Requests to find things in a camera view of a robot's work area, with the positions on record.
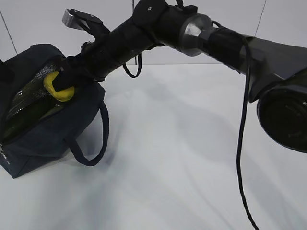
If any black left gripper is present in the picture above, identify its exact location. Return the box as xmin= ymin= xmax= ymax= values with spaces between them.
xmin=0 ymin=60 xmax=15 ymax=83

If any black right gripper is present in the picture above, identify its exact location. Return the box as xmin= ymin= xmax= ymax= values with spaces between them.
xmin=52 ymin=42 xmax=108 ymax=92

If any navy blue insulated lunch bag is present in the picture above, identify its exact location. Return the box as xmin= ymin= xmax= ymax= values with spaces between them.
xmin=0 ymin=44 xmax=109 ymax=178

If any yellow lemon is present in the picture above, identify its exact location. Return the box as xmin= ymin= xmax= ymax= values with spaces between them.
xmin=43 ymin=71 xmax=75 ymax=102

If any green cucumber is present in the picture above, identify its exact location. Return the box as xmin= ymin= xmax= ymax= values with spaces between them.
xmin=3 ymin=96 xmax=63 ymax=142

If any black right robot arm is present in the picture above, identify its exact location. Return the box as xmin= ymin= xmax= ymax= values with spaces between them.
xmin=52 ymin=0 xmax=307 ymax=152

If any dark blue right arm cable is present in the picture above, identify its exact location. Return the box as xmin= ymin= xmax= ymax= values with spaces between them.
xmin=122 ymin=0 xmax=261 ymax=230

